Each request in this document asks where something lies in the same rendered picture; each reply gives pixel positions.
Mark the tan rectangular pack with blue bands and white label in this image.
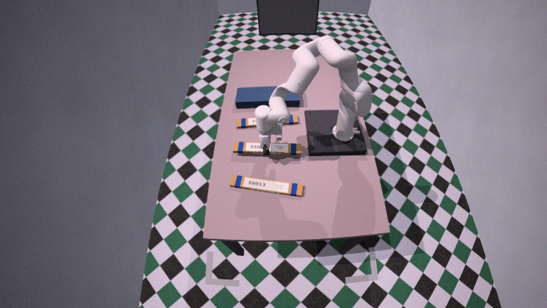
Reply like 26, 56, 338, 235
237, 114, 298, 129

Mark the blue rectangular block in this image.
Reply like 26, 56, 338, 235
235, 87, 300, 109

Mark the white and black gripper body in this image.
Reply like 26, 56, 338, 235
259, 133, 271, 149

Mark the orange box with blue bands and white label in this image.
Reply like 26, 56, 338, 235
230, 175, 303, 197

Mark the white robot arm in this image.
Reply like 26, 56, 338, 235
255, 36, 372, 142

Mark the orange flat pack with blue bands and white label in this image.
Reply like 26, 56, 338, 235
233, 142, 301, 155

